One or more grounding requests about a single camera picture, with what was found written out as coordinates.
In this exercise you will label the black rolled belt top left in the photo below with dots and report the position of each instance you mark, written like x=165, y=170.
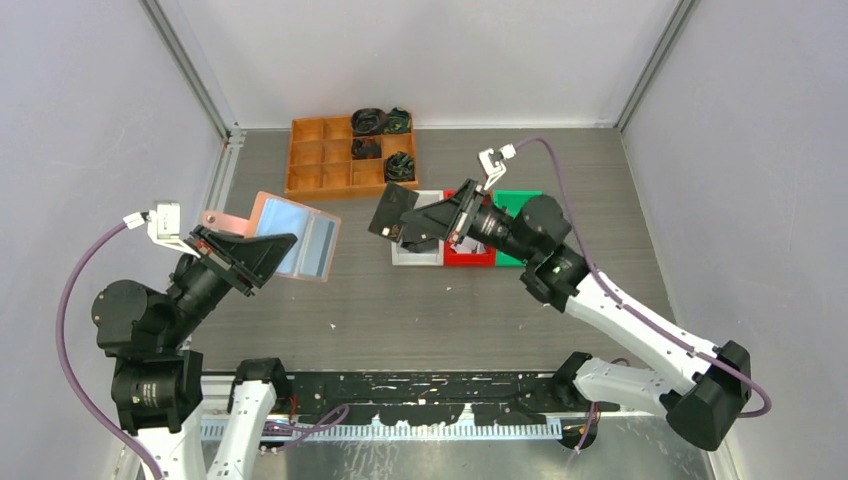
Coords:
x=368, y=122

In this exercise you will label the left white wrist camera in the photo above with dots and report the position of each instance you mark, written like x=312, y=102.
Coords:
x=162, y=224

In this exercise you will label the tan leather card holder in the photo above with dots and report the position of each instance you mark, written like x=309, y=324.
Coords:
x=316, y=233

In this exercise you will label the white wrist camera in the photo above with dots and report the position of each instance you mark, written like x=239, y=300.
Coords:
x=493, y=164
x=162, y=224

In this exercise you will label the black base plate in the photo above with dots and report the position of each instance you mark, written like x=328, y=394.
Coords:
x=427, y=398

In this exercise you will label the white cards in red bin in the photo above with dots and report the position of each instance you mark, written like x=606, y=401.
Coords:
x=468, y=246

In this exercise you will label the black rolled belt middle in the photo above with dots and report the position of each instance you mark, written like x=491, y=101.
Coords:
x=364, y=148

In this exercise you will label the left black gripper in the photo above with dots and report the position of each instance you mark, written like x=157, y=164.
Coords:
x=239, y=258

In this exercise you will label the black rolled belt top right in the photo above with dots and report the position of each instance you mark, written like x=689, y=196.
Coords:
x=399, y=121

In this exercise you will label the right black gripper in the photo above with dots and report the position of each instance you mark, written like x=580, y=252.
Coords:
x=450, y=219

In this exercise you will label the white bin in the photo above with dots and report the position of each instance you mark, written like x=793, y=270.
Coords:
x=433, y=254

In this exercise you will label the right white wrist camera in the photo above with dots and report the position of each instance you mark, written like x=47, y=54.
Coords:
x=493, y=164

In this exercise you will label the black rolled belt lower right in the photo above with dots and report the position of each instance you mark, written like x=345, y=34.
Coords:
x=399, y=167

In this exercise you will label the red bin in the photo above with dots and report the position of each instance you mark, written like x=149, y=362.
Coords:
x=455, y=260

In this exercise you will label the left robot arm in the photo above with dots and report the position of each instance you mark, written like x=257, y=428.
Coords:
x=157, y=382

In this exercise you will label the orange compartment tray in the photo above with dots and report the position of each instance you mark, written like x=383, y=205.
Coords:
x=320, y=166

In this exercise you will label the green bin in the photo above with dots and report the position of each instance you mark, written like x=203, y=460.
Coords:
x=511, y=201

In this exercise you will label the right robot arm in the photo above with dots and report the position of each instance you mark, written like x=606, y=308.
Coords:
x=698, y=387

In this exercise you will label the black rolled belt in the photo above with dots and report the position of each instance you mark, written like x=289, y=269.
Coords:
x=399, y=167
x=364, y=148
x=399, y=121
x=368, y=122

